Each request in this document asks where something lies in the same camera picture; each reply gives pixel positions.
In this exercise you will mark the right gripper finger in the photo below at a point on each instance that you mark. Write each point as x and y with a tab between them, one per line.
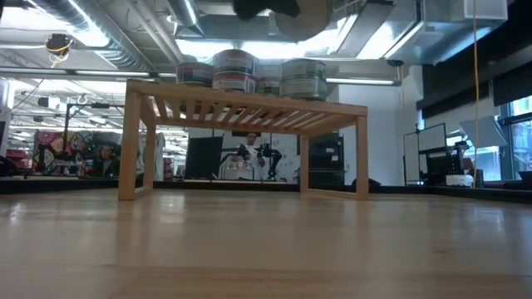
262	8

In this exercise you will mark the gold-top blue pink can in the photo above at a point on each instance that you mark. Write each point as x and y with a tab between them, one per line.
194	74
234	61
233	81

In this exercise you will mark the black background robot arm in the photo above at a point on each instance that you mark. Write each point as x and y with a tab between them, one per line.
270	160

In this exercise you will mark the wooden slatted shelf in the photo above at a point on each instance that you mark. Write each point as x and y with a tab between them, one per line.
129	145

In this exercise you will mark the person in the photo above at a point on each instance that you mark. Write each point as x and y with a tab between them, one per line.
249	155
106	162

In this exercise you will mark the black monitor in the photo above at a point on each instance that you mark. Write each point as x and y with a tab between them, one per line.
203	158

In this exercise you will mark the black cabinet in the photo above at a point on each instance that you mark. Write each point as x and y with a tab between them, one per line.
326	160

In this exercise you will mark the colourful patterned panel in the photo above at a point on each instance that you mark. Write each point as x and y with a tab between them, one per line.
58	151

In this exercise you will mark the silver ceiling duct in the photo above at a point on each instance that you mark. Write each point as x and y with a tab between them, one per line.
436	33
112	41

